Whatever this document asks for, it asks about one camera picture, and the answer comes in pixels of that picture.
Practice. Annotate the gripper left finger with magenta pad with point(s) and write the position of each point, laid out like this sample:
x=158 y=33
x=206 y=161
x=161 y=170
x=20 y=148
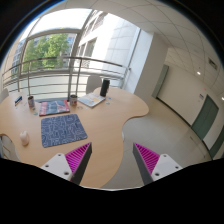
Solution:
x=70 y=166

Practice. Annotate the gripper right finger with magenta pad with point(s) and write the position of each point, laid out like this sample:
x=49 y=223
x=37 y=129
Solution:
x=153 y=166

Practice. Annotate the blue patterned mouse pad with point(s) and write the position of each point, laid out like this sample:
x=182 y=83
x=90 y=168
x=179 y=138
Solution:
x=61 y=130

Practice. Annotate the white computer mouse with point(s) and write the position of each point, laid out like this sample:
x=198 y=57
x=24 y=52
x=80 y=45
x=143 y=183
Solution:
x=24 y=137

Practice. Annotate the white chair at left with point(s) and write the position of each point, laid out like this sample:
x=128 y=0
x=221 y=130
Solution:
x=9 y=150

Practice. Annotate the mug with dark pattern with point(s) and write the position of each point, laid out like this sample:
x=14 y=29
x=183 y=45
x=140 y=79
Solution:
x=31 y=101

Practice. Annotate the green door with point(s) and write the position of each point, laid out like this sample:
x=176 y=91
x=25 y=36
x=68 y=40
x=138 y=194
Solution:
x=205 y=118

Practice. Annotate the black cylindrical bottle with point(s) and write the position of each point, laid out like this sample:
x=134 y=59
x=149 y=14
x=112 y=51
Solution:
x=104 y=87

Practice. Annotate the small blue white box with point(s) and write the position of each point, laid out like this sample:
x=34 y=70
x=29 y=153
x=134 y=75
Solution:
x=18 y=100

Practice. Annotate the white chair behind table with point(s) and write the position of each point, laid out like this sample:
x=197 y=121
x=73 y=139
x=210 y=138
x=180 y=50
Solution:
x=93 y=82

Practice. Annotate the metal balcony railing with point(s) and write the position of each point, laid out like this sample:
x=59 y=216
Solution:
x=58 y=77

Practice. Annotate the green door panel far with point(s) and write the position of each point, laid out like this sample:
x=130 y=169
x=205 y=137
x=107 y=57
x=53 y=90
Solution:
x=160 y=81

